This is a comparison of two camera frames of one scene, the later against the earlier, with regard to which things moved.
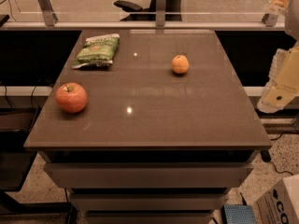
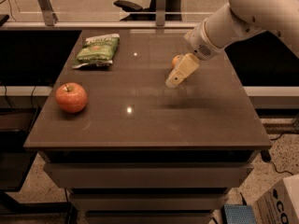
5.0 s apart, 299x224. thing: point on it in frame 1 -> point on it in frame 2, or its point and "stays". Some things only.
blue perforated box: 238,214 stays
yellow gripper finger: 283,85 -> 185,65
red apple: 71,97 stays
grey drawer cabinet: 149,126 stays
